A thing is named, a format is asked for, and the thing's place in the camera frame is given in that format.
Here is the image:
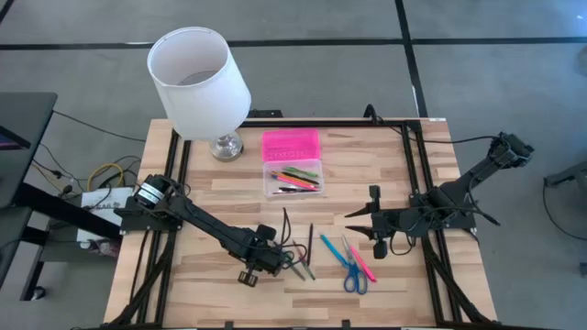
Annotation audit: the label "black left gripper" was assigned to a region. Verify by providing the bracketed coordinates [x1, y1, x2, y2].
[237, 223, 293, 288]

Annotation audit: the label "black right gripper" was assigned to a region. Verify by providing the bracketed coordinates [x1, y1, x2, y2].
[344, 185, 401, 260]

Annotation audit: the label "matte black pen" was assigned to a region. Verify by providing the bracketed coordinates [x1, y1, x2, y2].
[305, 223, 315, 268]

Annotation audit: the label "pink highlighter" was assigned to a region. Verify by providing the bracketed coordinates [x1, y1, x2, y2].
[348, 244, 378, 283]

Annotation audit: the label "light blue pen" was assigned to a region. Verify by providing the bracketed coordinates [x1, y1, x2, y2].
[319, 234, 349, 269]

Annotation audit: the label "blue handled scissors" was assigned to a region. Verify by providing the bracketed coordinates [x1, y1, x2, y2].
[340, 234, 369, 295]

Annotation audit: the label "dark brown pen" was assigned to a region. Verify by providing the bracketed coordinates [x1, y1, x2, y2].
[288, 171, 321, 186]

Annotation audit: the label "slim black pen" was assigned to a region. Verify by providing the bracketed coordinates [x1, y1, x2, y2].
[273, 185, 317, 194]

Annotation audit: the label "pink pen with blue tip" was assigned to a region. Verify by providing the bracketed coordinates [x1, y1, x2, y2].
[271, 173, 321, 192]

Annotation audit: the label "translucent green pen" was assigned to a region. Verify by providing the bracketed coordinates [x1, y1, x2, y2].
[284, 167, 319, 179]

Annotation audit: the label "orange pencil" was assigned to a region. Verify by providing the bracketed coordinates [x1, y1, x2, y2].
[271, 170, 304, 184]

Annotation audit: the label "clear box with pink lid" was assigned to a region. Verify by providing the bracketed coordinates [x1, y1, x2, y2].
[261, 127, 326, 198]

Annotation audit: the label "white cardboard box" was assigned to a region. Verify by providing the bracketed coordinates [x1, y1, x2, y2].
[81, 186, 135, 244]

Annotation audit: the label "black power strip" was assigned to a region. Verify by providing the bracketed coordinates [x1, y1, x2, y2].
[247, 108, 284, 119]

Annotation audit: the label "white shade silver table lamp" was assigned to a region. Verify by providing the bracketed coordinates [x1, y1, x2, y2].
[146, 26, 252, 162]

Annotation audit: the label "grey chair base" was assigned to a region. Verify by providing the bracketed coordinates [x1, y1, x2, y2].
[543, 159, 587, 189]

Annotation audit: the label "black diagonal stand beam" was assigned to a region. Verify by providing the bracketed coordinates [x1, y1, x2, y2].
[13, 181, 124, 243]

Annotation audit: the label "dark monitor screen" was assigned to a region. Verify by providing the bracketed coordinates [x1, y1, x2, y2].
[0, 126, 32, 151]

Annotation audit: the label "black aluminium table frame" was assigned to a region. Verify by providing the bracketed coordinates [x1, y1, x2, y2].
[104, 118, 501, 330]

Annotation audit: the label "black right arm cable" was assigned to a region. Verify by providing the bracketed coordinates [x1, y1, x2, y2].
[363, 104, 501, 146]

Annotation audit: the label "yellow cable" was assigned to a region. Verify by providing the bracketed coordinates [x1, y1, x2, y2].
[86, 162, 125, 192]

